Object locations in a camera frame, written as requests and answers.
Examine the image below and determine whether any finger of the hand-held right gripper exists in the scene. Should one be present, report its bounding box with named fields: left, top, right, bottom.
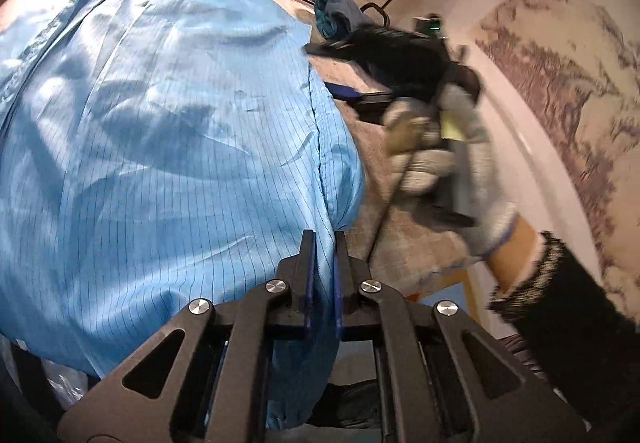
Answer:
left=323, top=81, right=397, bottom=122
left=304, top=38, right=354, bottom=56

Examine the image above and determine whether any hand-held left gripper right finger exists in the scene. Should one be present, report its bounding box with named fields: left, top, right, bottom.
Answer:
left=333, top=230, right=587, bottom=443

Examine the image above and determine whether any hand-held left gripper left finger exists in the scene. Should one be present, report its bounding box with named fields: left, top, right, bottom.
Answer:
left=57, top=229, right=317, bottom=443

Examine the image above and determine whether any light blue striped jacket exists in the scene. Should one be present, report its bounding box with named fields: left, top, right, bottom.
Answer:
left=0, top=0, right=367, bottom=430

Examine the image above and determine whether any person's right forearm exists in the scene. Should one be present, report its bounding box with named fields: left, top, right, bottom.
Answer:
left=486, top=215, right=640, bottom=443

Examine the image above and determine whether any person's right hand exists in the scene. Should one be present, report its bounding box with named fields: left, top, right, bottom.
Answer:
left=382, top=82, right=517, bottom=260

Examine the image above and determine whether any dark blue crumpled cloth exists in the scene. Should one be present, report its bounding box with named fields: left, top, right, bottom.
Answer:
left=314, top=0, right=377, bottom=40

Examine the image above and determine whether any black chair back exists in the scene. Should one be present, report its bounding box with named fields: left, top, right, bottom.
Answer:
left=359, top=2, right=392, bottom=27

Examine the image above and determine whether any clear plastic bag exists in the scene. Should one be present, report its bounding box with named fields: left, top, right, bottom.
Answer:
left=44, top=357, right=102, bottom=405

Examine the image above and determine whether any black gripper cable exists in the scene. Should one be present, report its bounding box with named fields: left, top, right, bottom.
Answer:
left=367, top=155, right=417, bottom=270

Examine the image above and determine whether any landscape wall tapestry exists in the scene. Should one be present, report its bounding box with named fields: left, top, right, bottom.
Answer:
left=474, top=0, right=640, bottom=324

